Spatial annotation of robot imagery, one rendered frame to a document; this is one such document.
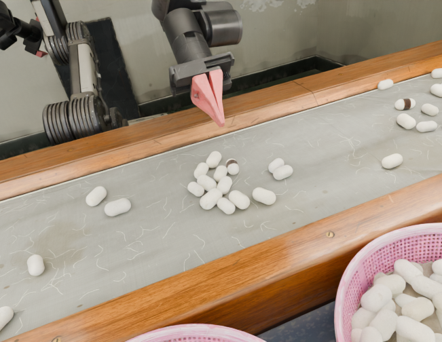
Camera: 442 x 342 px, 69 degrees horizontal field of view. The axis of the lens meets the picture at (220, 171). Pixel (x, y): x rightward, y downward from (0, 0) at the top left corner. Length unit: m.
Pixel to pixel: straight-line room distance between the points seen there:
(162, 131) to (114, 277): 0.32
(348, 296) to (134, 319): 0.21
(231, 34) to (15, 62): 2.06
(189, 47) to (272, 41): 2.37
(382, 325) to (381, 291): 0.04
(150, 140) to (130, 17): 1.89
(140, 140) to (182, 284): 0.35
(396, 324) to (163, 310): 0.22
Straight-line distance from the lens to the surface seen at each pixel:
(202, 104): 0.52
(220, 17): 0.59
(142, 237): 0.46
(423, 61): 0.93
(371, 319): 0.38
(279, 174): 0.50
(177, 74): 0.49
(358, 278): 0.38
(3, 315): 0.45
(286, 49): 2.97
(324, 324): 0.43
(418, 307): 0.38
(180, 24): 0.56
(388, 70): 0.86
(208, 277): 0.36
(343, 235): 0.40
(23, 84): 2.56
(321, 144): 0.59
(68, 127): 0.82
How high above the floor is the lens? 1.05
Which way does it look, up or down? 35 degrees down
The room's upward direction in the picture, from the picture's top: 9 degrees counter-clockwise
